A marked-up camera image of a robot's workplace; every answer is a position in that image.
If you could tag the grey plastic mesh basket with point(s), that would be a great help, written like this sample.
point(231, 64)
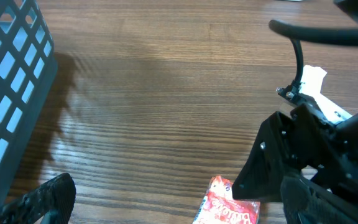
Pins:
point(27, 71)

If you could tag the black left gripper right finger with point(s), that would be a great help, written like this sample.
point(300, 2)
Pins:
point(312, 202)

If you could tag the red tissue packet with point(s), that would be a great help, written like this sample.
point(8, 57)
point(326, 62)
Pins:
point(218, 206)

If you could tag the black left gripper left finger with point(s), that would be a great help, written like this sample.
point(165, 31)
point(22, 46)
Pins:
point(52, 202)

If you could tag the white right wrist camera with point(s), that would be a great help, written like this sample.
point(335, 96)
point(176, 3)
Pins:
point(309, 92)

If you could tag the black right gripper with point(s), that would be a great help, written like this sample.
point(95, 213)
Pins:
point(287, 144)

